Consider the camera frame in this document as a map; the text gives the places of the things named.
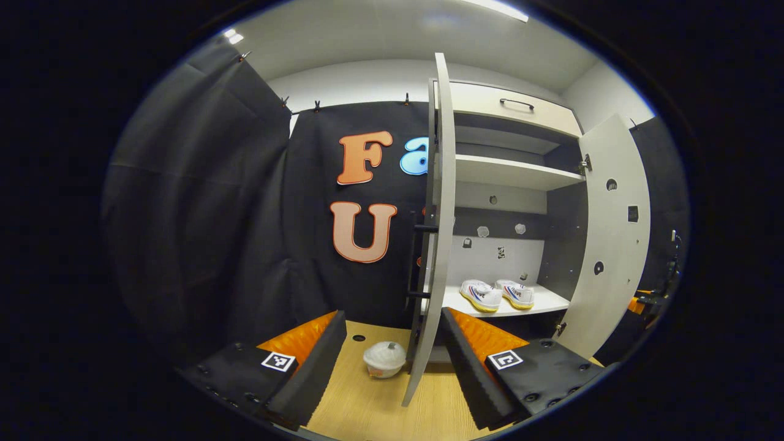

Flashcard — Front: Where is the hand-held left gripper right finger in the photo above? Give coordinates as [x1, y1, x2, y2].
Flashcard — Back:
[441, 307, 604, 431]

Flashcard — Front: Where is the ceiling light panel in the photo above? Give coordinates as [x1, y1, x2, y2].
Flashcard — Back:
[459, 0, 530, 23]

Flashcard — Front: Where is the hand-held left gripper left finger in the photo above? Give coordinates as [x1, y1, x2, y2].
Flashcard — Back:
[178, 309, 348, 432]

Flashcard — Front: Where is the white shoe cabinet door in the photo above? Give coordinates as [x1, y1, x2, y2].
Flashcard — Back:
[554, 113, 651, 360]
[401, 52, 457, 408]

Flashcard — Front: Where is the white lidded bowl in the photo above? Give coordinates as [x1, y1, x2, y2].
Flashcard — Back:
[363, 341, 407, 379]

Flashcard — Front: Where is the white cabinet drawer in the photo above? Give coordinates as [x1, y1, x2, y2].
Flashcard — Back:
[434, 81, 582, 138]

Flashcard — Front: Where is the black cabinet door handle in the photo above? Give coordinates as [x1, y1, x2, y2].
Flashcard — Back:
[406, 224, 439, 300]

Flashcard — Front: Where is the white shoe cabinet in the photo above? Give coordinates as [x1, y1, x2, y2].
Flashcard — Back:
[429, 80, 592, 362]

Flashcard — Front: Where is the white striped shoe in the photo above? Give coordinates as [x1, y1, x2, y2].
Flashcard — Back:
[459, 279, 503, 314]
[495, 279, 535, 311]

